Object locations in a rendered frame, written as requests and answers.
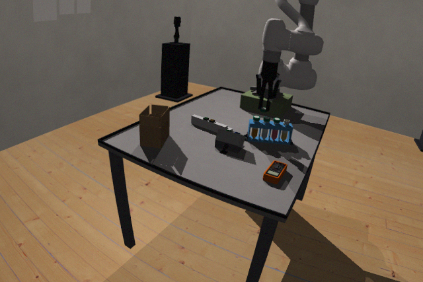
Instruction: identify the orange digital multimeter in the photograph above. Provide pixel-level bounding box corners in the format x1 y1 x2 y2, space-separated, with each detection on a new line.
263 160 288 184

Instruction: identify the brown cardboard box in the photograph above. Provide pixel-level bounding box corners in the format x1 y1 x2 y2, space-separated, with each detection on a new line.
139 104 170 149

